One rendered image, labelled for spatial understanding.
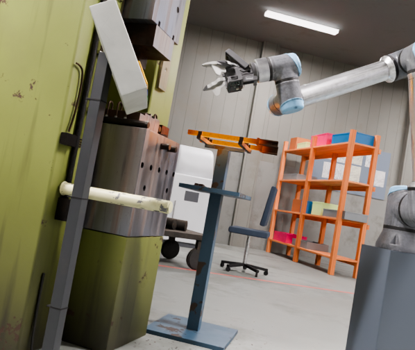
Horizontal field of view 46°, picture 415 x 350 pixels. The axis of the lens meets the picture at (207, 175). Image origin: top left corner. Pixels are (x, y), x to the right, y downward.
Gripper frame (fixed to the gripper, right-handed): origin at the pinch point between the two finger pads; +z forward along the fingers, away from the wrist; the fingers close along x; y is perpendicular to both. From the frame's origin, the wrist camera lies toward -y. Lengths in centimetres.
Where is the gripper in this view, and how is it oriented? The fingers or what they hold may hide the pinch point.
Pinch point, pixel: (201, 76)
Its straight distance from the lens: 188.4
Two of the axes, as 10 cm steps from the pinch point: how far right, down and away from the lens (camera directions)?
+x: 0.1, 4.6, 8.9
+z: -9.8, 1.9, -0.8
